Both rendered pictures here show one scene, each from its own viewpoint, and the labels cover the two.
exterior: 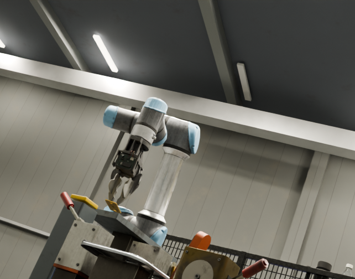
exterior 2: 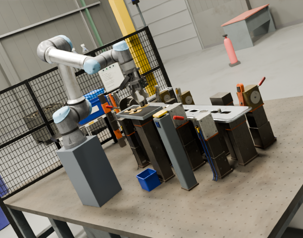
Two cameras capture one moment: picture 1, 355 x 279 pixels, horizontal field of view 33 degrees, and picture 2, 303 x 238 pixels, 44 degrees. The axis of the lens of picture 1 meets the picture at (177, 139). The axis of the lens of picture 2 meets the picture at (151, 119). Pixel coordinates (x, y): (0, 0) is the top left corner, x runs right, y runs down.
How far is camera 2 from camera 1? 226 cm
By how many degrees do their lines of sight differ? 72
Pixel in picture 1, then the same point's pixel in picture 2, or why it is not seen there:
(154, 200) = (77, 90)
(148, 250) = (178, 108)
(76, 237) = (206, 124)
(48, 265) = (179, 147)
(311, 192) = not seen: outside the picture
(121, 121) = (103, 65)
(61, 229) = (170, 131)
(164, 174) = (71, 74)
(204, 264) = (254, 92)
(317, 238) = not seen: outside the picture
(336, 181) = not seen: outside the picture
